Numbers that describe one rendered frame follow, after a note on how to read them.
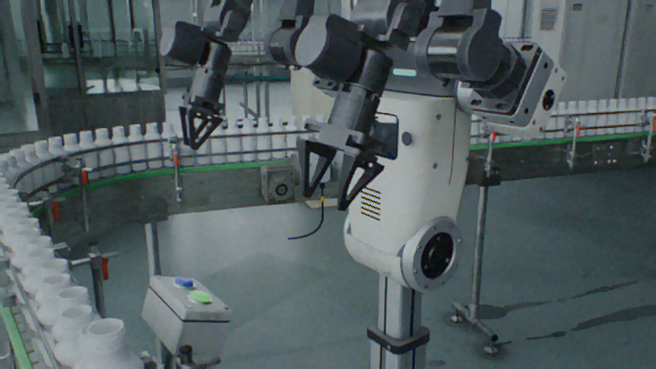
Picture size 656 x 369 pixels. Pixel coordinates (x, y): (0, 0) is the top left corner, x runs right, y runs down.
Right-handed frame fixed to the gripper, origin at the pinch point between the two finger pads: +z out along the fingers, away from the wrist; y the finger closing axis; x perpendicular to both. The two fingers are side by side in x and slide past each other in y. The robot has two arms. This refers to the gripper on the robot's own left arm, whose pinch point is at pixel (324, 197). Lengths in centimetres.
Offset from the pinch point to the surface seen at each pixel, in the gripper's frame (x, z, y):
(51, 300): -16.9, 25.6, -26.6
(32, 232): -11, 23, -52
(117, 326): -20.0, 20.0, -5.5
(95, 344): -22.8, 21.3, -4.2
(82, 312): -17.3, 23.6, -17.5
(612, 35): 551, -236, -151
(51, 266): -14.1, 23.7, -35.0
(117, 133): 46, 8, -137
